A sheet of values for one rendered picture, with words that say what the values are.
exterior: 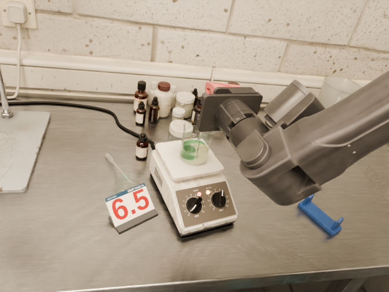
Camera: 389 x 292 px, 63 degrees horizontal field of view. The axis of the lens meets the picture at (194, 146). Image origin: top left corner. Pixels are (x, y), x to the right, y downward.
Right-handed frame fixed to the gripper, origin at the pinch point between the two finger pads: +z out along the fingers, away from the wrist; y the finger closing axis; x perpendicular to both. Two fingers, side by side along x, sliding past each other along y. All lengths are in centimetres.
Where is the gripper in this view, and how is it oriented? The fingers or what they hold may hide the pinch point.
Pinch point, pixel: (209, 87)
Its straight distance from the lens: 58.1
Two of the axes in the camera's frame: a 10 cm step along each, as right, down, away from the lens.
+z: -3.3, -6.0, 7.3
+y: -9.3, 0.7, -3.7
